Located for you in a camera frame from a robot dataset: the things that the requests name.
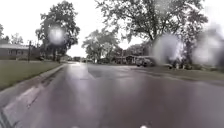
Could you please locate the building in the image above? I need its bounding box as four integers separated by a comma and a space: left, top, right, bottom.
112, 54, 138, 65

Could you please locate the group of trees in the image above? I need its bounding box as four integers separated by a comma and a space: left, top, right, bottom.
0, 23, 25, 46
81, 27, 122, 65

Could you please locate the vehicle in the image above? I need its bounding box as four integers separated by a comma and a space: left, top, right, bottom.
134, 56, 156, 68

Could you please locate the wet grey asphalt road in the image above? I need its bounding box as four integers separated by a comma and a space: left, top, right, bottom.
0, 62, 224, 128

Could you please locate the large leafy tree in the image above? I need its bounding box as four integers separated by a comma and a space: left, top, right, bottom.
94, 0, 210, 69

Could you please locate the tall tree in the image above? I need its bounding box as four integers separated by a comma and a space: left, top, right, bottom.
35, 0, 81, 63

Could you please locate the grass verge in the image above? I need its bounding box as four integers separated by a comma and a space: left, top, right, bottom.
132, 64, 224, 82

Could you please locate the pole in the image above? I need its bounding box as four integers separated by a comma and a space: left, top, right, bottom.
27, 40, 32, 63

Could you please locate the grass lawn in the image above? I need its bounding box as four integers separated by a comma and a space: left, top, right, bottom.
0, 59, 63, 91

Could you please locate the concrete kerb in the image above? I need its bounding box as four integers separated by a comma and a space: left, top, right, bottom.
0, 63, 68, 128

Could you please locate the low house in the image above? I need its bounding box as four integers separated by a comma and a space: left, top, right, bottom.
0, 42, 41, 62

